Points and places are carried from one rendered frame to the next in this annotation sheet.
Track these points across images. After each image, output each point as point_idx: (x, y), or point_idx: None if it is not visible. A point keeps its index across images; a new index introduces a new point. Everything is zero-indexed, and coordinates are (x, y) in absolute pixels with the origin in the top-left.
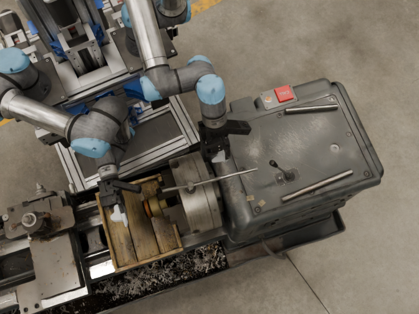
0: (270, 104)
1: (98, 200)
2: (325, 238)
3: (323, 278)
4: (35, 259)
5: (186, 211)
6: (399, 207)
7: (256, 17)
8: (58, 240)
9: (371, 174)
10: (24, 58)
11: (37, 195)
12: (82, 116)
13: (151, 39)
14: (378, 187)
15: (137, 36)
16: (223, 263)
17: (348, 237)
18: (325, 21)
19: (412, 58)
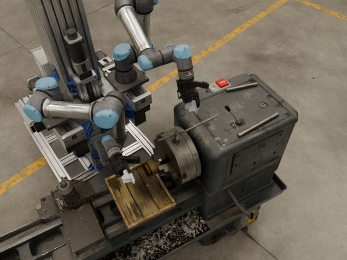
0: (215, 89)
1: (107, 182)
2: (274, 196)
3: (283, 248)
4: (66, 224)
5: (175, 156)
6: (320, 188)
7: None
8: (82, 209)
9: (290, 114)
10: (56, 81)
11: None
12: (99, 101)
13: (142, 35)
14: (301, 177)
15: (133, 36)
16: (205, 227)
17: (292, 215)
18: None
19: (296, 97)
